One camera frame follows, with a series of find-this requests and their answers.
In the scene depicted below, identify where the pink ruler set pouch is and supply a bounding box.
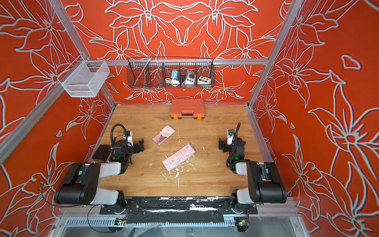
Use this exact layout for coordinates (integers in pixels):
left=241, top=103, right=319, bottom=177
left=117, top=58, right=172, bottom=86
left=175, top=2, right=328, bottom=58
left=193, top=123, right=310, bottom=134
left=162, top=143, right=196, bottom=172

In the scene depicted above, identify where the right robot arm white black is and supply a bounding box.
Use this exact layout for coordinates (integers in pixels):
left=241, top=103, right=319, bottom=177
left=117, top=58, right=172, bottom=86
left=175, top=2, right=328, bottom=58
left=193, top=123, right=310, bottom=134
left=219, top=123, right=287, bottom=212

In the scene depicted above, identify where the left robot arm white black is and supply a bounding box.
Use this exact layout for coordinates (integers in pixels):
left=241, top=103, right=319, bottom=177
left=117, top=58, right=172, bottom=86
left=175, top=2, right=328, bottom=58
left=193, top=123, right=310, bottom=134
left=54, top=123, right=145, bottom=211

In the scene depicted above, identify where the black box on table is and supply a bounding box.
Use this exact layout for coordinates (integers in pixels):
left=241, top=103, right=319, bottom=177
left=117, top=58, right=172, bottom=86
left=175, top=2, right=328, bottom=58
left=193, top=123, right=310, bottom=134
left=92, top=144, right=112, bottom=163

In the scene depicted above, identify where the orange plastic tool case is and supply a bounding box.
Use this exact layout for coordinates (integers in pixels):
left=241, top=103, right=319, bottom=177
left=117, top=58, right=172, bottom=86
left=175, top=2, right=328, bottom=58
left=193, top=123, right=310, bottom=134
left=170, top=98, right=205, bottom=119

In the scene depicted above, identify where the white button box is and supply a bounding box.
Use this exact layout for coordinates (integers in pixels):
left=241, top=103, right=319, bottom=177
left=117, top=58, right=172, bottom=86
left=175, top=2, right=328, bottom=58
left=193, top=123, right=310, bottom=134
left=197, top=76, right=211, bottom=86

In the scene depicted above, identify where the white round-dial device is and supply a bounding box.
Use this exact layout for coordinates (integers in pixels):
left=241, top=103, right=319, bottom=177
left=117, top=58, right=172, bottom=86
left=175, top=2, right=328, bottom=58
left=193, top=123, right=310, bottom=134
left=184, top=71, right=196, bottom=86

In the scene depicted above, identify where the blue small box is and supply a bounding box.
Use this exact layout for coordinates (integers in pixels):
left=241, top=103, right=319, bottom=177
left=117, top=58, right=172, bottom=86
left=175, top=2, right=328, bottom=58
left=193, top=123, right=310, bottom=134
left=171, top=70, right=180, bottom=81

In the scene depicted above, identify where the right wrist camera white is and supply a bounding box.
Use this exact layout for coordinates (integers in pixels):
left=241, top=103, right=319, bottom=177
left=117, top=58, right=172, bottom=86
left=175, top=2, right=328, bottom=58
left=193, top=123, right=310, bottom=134
left=226, top=129, right=235, bottom=146

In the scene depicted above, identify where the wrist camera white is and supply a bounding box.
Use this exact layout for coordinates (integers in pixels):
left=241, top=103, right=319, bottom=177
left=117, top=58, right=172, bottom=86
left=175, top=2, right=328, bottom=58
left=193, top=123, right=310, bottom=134
left=226, top=129, right=235, bottom=146
left=125, top=131, right=133, bottom=146

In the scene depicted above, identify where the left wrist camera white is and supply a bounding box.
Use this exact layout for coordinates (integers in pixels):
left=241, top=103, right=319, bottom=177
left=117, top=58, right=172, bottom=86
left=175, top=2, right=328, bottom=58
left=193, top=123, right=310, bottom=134
left=125, top=131, right=133, bottom=146

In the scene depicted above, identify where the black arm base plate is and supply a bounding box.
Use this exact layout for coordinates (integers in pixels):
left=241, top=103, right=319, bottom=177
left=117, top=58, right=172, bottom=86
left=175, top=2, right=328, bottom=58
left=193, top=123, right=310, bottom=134
left=100, top=196, right=258, bottom=215

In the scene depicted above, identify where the black wire wall basket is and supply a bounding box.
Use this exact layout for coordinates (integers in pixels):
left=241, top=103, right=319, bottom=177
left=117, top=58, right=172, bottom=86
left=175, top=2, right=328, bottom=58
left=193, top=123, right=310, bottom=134
left=126, top=57, right=216, bottom=89

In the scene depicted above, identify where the white wire wall basket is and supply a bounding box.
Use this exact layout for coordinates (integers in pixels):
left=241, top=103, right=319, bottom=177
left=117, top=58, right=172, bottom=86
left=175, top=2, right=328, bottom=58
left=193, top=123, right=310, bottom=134
left=58, top=61, right=110, bottom=98

